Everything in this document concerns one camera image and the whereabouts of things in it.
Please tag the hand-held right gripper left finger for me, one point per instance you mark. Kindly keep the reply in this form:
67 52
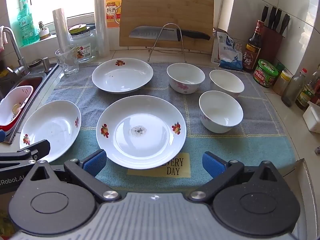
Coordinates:
93 161

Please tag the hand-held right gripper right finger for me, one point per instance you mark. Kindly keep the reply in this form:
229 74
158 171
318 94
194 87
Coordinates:
212 163

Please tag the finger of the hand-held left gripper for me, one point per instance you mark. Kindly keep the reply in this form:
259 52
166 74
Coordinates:
37 150

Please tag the white plate fruit print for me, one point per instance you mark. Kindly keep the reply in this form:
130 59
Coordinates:
142 135
50 127
122 77

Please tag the white bowl pink flowers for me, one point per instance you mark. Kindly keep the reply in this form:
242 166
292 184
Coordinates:
186 76
226 82
220 112

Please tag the blue grey checked towel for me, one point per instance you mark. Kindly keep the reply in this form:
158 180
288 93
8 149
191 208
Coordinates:
250 142

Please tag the ginger piece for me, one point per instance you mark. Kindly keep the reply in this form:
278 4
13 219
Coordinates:
17 107

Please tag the white red colander basket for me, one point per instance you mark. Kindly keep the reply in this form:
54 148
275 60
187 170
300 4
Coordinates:
10 105

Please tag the steel sink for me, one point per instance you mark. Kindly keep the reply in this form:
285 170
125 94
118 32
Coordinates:
35 82

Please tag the metal sink knob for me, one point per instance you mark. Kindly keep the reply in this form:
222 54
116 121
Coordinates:
46 65

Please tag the metal faucet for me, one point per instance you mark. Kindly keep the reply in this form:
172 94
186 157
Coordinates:
23 63

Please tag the glass mug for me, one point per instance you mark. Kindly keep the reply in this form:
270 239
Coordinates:
67 62

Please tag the green lidded jar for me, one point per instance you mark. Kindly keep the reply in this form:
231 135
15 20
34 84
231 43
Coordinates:
266 73

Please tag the yellow lid spice jar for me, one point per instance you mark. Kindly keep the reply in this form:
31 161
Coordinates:
281 82

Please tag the clear oil bottle red cap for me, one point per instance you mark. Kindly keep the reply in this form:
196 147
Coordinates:
293 90

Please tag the white plastic box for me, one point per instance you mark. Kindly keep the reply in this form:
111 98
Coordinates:
312 117

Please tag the white blue salt bag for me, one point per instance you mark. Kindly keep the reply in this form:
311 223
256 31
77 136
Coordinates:
225 52

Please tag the glass jar green lid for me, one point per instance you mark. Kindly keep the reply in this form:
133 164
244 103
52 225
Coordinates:
85 47

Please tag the green label sauce bottle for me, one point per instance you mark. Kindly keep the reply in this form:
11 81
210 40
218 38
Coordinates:
306 95

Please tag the pink cloth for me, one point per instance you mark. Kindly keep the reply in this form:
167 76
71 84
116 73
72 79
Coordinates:
3 38

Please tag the dark vinegar bottle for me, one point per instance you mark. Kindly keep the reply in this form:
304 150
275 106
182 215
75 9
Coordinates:
252 52

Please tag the green cap small jar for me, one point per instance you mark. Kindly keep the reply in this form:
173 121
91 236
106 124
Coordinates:
280 66

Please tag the small potted plant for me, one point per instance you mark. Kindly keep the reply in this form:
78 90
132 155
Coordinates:
43 31

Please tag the clear plastic roll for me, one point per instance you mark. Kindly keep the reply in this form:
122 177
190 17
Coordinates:
101 22
60 27

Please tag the green dish soap bottle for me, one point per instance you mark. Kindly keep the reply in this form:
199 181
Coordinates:
27 25

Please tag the dark red knife block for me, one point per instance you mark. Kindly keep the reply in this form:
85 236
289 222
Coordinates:
272 47

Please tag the orange liquid bottle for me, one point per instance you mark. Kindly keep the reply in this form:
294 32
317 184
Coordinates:
112 7

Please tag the bamboo cutting board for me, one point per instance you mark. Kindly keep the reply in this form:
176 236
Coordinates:
165 7

